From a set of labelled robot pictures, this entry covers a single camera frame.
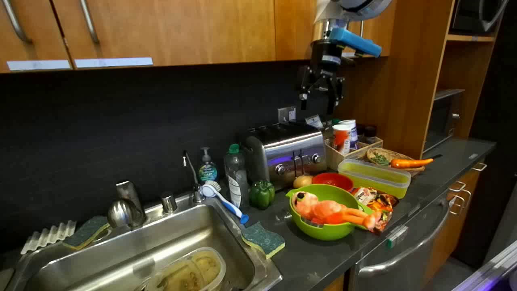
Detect hand soap pump bottle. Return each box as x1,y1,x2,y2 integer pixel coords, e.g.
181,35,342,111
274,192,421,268
198,146,218,182

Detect white red-label canister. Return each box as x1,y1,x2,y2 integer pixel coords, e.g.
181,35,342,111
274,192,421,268
333,124,350,155

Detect white blue-label canister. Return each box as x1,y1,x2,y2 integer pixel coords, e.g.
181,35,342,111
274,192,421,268
341,119,358,150

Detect wall power outlet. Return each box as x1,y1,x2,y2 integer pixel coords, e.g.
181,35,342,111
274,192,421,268
278,106,295,124

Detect red plastic bowl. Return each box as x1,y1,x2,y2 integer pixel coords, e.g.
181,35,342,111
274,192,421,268
312,171,354,190

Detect orange plush flamingo toy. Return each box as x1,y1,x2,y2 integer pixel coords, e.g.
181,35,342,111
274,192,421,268
292,190,379,231

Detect orange toy carrot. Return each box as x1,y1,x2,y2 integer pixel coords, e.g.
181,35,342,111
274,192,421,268
389,158,434,167

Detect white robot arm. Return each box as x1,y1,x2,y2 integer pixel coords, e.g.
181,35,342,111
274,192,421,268
297,0,391,113

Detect white dish rack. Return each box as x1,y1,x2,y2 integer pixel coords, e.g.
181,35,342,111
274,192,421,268
21,219,76,255

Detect stainless microwave oven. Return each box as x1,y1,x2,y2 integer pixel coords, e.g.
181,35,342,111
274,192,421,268
423,88,463,151

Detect green toy bell pepper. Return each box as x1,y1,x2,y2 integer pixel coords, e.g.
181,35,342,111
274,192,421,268
250,180,274,208

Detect chrome sink faucet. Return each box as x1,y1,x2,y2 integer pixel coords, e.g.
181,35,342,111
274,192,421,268
106,180,147,227

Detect clear plastic bottle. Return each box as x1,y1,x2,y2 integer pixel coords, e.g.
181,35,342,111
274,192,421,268
224,143,249,210

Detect green plastic bowl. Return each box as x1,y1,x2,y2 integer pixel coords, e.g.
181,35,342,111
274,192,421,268
286,184,373,240

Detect upper built-in oven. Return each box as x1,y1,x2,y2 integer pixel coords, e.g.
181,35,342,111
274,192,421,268
449,0,510,35

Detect yellow toy potato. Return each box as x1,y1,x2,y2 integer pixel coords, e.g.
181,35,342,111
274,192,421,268
292,174,313,187

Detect silver toaster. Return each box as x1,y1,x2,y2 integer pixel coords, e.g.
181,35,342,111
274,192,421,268
244,122,328,189

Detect stainless steel sink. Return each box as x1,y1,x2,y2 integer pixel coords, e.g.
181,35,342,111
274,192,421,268
3,200,282,291

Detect orange ramen noodle packet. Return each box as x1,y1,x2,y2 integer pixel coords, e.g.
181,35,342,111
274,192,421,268
352,185,399,232

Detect dark spice jars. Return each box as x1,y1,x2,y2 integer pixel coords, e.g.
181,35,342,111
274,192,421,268
358,124,376,143

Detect dishwasher with steel handle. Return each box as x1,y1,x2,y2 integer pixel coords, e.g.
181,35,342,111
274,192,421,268
349,197,452,291

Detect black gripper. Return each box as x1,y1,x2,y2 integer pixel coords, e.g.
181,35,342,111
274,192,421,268
297,38,344,114

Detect green yellow sponge behind sink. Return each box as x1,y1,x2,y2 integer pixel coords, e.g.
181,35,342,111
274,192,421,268
63,216,110,250

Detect dirty container in sink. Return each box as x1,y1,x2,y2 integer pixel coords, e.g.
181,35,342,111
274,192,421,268
156,247,226,291

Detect blue white dish brush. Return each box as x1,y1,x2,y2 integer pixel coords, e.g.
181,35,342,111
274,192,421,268
200,184,249,224

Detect green yellow sponge on counter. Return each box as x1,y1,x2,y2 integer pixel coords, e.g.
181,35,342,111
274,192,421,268
240,221,286,258

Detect yellow clear plastic container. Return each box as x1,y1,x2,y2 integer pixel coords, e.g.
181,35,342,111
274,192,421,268
337,158,410,198

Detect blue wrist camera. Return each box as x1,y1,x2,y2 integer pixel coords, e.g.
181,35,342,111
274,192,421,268
329,27,381,56

